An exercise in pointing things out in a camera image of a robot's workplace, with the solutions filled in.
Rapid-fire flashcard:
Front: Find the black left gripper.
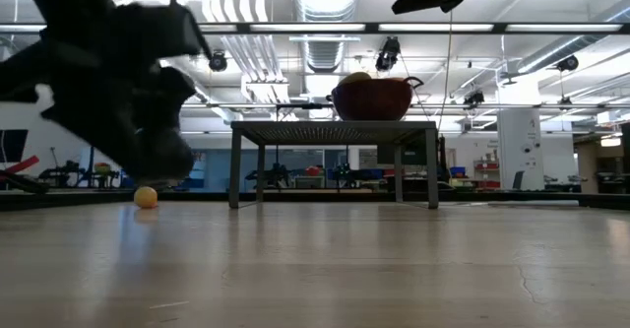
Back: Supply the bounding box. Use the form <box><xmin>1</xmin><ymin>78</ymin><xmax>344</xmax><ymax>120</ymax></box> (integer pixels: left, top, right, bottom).
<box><xmin>0</xmin><ymin>3</ymin><xmax>214</xmax><ymax>172</ymax></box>

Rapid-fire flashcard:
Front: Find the long orange toy mango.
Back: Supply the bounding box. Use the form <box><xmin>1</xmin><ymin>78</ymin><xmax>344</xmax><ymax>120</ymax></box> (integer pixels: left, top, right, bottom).
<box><xmin>337</xmin><ymin>71</ymin><xmax>374</xmax><ymax>87</ymax></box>

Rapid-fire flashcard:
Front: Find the purple colander bowl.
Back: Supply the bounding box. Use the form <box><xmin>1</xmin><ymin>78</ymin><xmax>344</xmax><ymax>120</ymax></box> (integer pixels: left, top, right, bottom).
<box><xmin>325</xmin><ymin>75</ymin><xmax>425</xmax><ymax>122</ymax></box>

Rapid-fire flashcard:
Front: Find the small orange toy fruit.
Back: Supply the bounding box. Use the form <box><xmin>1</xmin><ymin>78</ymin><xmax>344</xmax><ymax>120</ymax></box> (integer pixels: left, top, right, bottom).
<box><xmin>133</xmin><ymin>185</ymin><xmax>159</xmax><ymax>210</ymax></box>

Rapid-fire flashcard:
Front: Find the black overhead crossbar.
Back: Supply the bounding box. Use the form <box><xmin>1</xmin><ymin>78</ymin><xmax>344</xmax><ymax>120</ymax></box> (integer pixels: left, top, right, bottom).
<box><xmin>0</xmin><ymin>21</ymin><xmax>630</xmax><ymax>36</ymax></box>

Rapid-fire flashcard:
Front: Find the black hanging spotlight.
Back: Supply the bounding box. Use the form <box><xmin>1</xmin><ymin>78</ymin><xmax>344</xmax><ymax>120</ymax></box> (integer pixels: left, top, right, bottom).
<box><xmin>462</xmin><ymin>89</ymin><xmax>487</xmax><ymax>109</ymax></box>
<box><xmin>556</xmin><ymin>53</ymin><xmax>581</xmax><ymax>74</ymax></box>
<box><xmin>207</xmin><ymin>50</ymin><xmax>229</xmax><ymax>74</ymax></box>
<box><xmin>374</xmin><ymin>35</ymin><xmax>402</xmax><ymax>73</ymax></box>

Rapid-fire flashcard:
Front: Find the dark background machine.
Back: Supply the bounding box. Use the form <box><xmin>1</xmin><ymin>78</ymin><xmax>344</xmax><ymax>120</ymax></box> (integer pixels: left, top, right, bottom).
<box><xmin>37</xmin><ymin>159</ymin><xmax>91</xmax><ymax>189</ymax></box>

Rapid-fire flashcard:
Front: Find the red bar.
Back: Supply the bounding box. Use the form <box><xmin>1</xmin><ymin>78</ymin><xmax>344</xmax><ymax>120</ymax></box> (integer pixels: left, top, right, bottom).
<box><xmin>0</xmin><ymin>155</ymin><xmax>40</xmax><ymax>175</ymax></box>

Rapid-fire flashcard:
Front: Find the grey perforated metal shelf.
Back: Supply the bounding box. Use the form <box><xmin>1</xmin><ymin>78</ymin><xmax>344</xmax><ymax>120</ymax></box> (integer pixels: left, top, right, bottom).
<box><xmin>229</xmin><ymin>119</ymin><xmax>441</xmax><ymax>210</ymax></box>

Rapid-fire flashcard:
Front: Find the red storage shelf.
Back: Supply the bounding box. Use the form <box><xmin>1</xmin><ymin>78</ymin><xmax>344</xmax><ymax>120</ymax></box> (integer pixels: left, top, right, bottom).
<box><xmin>472</xmin><ymin>159</ymin><xmax>502</xmax><ymax>190</ymax></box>

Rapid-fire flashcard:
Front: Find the thin hanging rope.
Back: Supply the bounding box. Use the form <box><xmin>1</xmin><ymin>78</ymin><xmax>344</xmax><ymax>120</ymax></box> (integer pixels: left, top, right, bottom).
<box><xmin>436</xmin><ymin>10</ymin><xmax>455</xmax><ymax>133</ymax></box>

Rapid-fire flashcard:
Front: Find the black wall monitor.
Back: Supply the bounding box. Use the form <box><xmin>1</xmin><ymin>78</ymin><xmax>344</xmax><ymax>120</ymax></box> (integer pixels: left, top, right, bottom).
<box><xmin>0</xmin><ymin>129</ymin><xmax>30</xmax><ymax>164</ymax></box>

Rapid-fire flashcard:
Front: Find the silver ventilation duct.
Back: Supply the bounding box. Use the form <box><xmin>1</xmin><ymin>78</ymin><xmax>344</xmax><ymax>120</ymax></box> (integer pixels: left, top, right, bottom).
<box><xmin>292</xmin><ymin>0</ymin><xmax>364</xmax><ymax>75</ymax></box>

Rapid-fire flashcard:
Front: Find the black metal table frame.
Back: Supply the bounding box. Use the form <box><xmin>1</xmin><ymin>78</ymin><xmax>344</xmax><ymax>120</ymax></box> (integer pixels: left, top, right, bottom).
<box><xmin>0</xmin><ymin>188</ymin><xmax>630</xmax><ymax>212</ymax></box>

